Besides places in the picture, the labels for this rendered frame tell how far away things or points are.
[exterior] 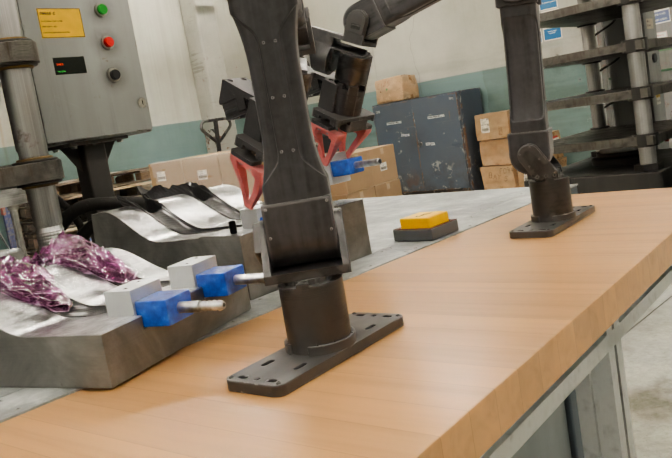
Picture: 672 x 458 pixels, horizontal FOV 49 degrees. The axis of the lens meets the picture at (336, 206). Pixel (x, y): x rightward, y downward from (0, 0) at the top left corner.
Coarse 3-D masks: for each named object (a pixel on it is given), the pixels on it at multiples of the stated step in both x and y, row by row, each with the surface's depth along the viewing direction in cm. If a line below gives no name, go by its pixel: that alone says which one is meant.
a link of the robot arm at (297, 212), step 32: (256, 0) 66; (288, 0) 66; (256, 32) 66; (288, 32) 66; (256, 64) 67; (288, 64) 67; (256, 96) 67; (288, 96) 67; (288, 128) 68; (288, 160) 68; (320, 160) 70; (288, 192) 68; (320, 192) 68; (288, 224) 69; (320, 224) 69; (288, 256) 70; (320, 256) 70
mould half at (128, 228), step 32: (224, 192) 133; (96, 224) 122; (128, 224) 116; (160, 224) 118; (192, 224) 119; (224, 224) 119; (352, 224) 114; (160, 256) 111; (192, 256) 105; (224, 256) 100; (352, 256) 114; (256, 288) 99
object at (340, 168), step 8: (336, 152) 135; (344, 152) 133; (336, 160) 131; (344, 160) 128; (352, 160) 129; (360, 160) 130; (368, 160) 127; (376, 160) 125; (328, 168) 130; (336, 168) 130; (344, 168) 128; (352, 168) 129; (360, 168) 130; (336, 176) 130; (344, 176) 133
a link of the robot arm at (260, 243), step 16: (336, 208) 71; (256, 224) 71; (336, 224) 70; (256, 240) 70; (256, 256) 70; (272, 272) 70; (288, 272) 69; (304, 272) 68; (320, 272) 68; (336, 272) 68
